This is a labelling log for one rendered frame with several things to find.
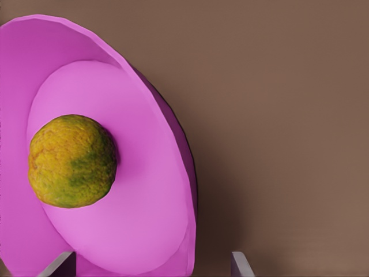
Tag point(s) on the yellow-green orange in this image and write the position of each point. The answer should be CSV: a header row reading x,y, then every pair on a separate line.
x,y
72,161

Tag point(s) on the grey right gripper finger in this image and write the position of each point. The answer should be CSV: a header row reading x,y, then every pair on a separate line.
x,y
59,265

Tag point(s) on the pink plate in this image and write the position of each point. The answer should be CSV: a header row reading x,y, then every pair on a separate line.
x,y
121,121

